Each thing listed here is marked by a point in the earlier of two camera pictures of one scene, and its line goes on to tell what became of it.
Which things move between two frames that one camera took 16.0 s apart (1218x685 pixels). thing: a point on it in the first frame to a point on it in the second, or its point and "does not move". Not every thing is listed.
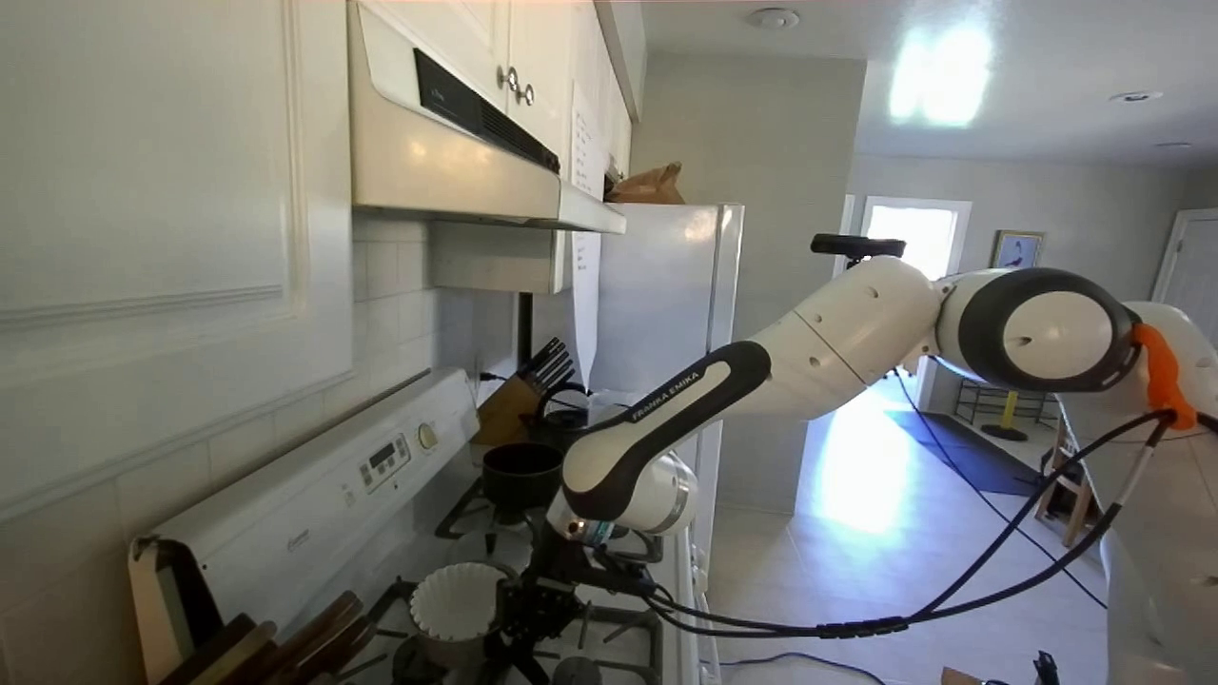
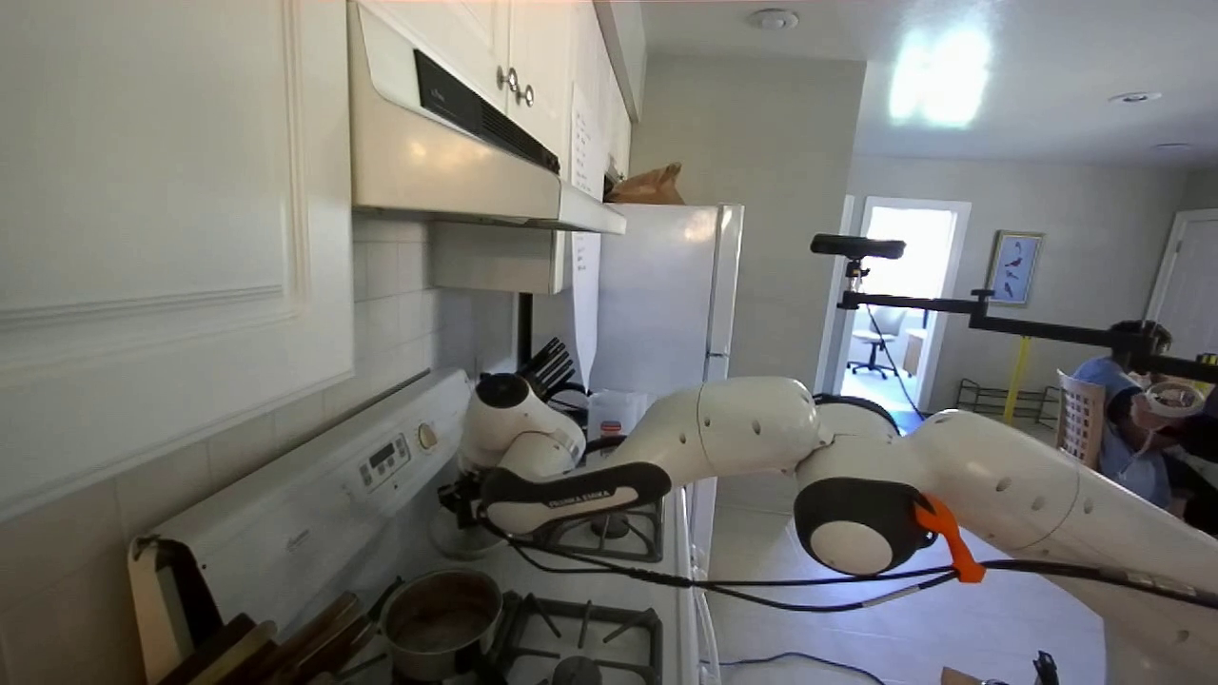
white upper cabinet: (178, 227) does not move
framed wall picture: (1013, 250) does not move
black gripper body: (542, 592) to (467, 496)
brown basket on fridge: (650, 188) does not move
